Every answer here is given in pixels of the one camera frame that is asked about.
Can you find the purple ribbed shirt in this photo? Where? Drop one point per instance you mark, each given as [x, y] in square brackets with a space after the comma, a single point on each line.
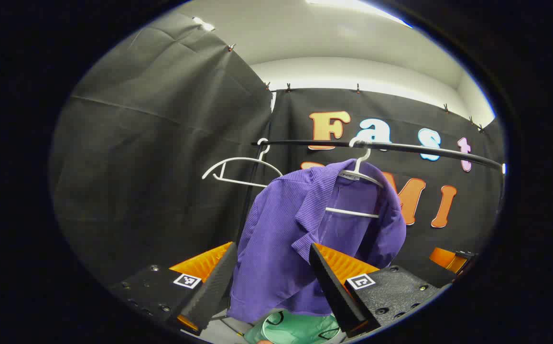
[276, 239]

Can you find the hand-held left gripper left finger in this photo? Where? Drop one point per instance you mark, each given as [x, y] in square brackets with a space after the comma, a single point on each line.
[211, 291]

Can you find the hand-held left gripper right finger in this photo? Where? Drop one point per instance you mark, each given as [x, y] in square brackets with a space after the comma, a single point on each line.
[336, 291]

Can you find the black backdrop cloth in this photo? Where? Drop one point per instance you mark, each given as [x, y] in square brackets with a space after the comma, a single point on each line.
[161, 167]

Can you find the white plastic hanger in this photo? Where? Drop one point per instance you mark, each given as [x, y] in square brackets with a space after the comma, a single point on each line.
[245, 158]
[352, 212]

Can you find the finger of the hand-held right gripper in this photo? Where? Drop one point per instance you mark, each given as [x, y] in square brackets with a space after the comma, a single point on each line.
[443, 259]

